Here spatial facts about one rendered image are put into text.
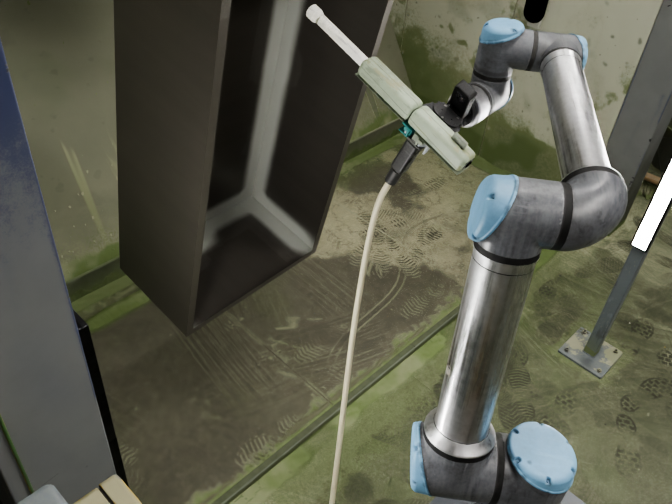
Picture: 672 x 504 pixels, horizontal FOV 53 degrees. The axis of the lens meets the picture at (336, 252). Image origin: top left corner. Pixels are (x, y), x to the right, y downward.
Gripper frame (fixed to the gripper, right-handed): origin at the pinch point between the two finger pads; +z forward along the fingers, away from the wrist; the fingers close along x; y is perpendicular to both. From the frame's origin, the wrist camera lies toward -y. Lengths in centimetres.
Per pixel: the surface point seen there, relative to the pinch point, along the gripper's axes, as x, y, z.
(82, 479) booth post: -8, 47, 81
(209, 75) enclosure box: 38.3, 10.0, 22.0
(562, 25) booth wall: 27, 57, -199
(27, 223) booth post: 15, -8, 79
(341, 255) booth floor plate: 19, 151, -84
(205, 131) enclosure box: 34.9, 24.5, 21.8
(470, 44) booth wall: 60, 99, -202
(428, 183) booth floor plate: 23, 151, -162
